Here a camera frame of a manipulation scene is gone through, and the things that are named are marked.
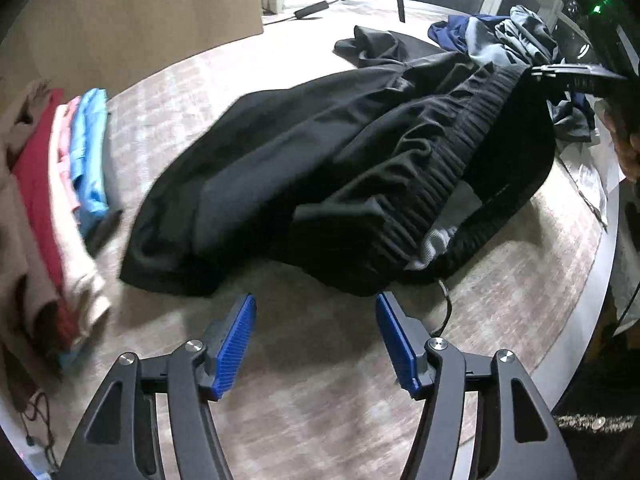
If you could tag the stack of folded clothes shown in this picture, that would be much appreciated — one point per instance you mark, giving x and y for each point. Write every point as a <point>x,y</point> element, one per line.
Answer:
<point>20,200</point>

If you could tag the grey crumpled garment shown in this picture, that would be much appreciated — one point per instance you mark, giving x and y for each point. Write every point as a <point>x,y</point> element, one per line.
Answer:
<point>520,35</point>

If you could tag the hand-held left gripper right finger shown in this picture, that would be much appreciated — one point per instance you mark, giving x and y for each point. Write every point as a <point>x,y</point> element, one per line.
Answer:
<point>400,345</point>

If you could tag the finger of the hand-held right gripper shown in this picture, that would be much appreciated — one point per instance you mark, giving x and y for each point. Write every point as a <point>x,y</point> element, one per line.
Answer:
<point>580,79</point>

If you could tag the grey-blue crumpled cloth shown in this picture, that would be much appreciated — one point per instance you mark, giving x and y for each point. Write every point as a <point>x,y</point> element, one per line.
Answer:
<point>572,120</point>

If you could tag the checked bed sheet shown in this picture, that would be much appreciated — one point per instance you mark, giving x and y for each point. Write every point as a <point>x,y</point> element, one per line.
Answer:
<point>320,435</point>

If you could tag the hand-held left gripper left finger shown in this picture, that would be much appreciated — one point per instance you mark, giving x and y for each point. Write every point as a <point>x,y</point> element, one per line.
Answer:
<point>232,345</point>

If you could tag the navy blue garment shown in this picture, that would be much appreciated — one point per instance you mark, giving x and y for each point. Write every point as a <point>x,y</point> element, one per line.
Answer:
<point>450,32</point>

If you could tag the red folded garment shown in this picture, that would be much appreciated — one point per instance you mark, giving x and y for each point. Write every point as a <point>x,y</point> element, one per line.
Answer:
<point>42,180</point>

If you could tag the black shorts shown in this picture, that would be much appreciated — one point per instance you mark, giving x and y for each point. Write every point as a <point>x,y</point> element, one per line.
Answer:
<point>310,160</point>

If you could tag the person's right hand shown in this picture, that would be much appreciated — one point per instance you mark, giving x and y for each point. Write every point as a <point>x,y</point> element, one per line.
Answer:
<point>629,157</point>

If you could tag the blue folded garment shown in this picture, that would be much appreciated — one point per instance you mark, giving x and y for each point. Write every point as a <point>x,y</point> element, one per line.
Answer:
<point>89,155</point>

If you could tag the black crumpled garment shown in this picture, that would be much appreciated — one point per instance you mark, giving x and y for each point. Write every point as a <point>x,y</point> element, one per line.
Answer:
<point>380,42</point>

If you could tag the white crumpled sheet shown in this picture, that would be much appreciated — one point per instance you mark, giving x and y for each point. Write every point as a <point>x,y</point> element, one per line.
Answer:
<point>592,175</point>

